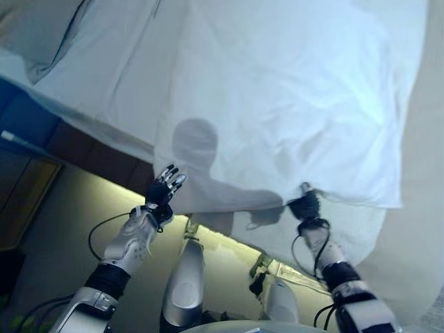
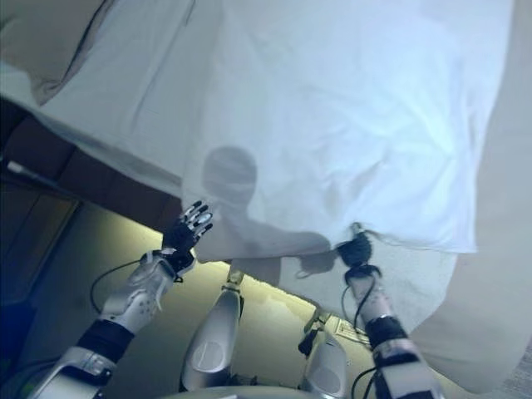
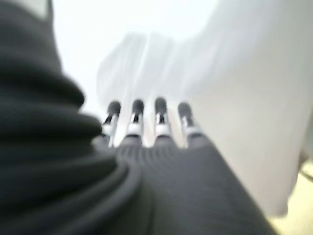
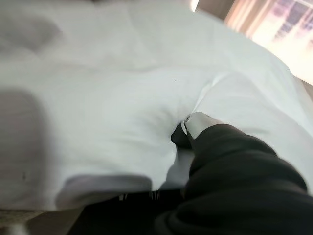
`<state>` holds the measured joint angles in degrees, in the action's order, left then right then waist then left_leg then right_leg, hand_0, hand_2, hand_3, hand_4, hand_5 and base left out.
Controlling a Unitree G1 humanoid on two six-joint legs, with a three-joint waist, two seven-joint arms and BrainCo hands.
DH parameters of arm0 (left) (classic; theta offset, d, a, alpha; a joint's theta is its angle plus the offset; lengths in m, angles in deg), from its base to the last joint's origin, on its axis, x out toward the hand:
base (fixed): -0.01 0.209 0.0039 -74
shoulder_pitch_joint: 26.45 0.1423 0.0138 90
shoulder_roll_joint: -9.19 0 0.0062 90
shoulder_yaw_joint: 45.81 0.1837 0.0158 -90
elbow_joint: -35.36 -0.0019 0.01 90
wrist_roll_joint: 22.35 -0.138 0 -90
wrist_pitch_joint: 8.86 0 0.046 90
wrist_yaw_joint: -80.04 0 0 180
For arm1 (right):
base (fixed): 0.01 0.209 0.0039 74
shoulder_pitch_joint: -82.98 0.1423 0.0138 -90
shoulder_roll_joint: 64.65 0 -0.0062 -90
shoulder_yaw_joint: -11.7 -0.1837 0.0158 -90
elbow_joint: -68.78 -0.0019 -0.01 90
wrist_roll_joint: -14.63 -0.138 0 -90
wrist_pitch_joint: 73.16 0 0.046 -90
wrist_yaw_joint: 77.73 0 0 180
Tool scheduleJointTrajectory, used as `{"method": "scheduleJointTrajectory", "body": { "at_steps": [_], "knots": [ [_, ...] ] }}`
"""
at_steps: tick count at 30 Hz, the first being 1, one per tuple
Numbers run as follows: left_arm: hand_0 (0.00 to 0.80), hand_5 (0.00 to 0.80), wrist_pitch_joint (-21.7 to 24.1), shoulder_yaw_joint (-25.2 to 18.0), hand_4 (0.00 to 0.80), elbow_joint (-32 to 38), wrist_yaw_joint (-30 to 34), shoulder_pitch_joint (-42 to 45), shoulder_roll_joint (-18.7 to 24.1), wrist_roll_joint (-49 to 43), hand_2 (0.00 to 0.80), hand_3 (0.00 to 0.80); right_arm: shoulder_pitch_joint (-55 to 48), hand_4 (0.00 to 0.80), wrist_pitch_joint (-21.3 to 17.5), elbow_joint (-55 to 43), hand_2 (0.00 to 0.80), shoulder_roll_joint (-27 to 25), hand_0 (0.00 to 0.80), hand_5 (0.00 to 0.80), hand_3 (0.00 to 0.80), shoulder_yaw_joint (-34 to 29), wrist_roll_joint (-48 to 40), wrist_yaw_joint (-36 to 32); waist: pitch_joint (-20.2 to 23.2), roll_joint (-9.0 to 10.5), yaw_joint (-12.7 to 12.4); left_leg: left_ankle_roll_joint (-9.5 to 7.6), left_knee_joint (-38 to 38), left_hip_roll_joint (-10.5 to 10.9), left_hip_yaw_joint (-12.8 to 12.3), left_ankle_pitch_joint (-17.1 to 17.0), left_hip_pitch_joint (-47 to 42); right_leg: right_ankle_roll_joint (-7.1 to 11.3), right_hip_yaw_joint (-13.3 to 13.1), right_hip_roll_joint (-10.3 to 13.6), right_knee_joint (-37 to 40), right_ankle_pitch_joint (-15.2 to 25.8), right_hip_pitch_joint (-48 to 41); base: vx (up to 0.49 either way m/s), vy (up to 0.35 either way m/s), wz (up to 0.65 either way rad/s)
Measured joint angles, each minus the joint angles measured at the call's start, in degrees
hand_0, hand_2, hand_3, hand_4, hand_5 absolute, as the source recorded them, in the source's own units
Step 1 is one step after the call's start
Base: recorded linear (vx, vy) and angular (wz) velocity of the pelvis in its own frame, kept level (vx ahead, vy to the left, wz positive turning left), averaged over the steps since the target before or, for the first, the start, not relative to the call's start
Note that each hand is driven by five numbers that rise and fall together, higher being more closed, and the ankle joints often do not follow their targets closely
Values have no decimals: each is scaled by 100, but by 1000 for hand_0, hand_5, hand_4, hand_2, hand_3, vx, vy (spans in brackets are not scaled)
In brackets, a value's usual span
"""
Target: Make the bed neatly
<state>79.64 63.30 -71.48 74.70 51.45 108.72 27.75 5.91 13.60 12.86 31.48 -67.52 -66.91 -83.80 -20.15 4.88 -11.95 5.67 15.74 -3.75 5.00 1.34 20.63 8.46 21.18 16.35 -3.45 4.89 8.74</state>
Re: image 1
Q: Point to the silver robot leg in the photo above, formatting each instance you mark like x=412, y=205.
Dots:
x=282, y=301
x=184, y=284

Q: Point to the silver right robot leg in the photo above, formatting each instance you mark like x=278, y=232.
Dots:
x=282, y=301

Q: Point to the dark brown bed frame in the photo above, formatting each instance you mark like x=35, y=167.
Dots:
x=86, y=145

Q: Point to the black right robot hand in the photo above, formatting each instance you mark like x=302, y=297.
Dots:
x=307, y=206

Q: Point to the silver robot torso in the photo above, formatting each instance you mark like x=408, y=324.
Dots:
x=236, y=327

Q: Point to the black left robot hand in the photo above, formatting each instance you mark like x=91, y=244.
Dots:
x=159, y=196

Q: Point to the brown wooden cabinet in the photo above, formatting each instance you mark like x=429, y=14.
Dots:
x=24, y=201

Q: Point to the silver left robot leg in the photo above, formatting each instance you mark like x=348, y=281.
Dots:
x=184, y=284

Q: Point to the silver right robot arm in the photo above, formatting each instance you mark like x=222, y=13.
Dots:
x=343, y=277

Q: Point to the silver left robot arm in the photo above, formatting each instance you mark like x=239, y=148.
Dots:
x=118, y=249

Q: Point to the white duvet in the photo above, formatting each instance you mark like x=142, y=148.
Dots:
x=277, y=104

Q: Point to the beige bed runner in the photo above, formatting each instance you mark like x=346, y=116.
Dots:
x=426, y=173

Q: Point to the white bed sheet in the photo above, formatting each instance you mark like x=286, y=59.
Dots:
x=114, y=69

